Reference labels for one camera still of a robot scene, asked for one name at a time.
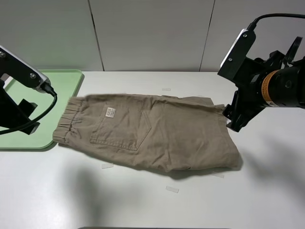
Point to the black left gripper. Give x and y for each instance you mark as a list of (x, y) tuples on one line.
[(13, 115)]

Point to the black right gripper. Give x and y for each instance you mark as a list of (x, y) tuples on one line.
[(248, 100)]

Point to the khaki shorts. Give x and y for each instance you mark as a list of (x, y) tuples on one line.
[(149, 131)]

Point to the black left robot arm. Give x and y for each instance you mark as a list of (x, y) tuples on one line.
[(13, 115)]

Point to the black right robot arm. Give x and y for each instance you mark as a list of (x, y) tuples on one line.
[(265, 83)]

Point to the green plastic tray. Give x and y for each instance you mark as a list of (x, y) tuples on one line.
[(66, 84)]

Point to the clear tape strip front right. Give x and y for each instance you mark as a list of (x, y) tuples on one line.
[(220, 175)]

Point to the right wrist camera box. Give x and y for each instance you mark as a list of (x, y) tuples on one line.
[(236, 55)]

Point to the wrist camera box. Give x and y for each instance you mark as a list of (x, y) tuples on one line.
[(22, 72), (236, 55)]

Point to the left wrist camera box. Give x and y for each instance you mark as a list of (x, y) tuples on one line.
[(22, 72)]

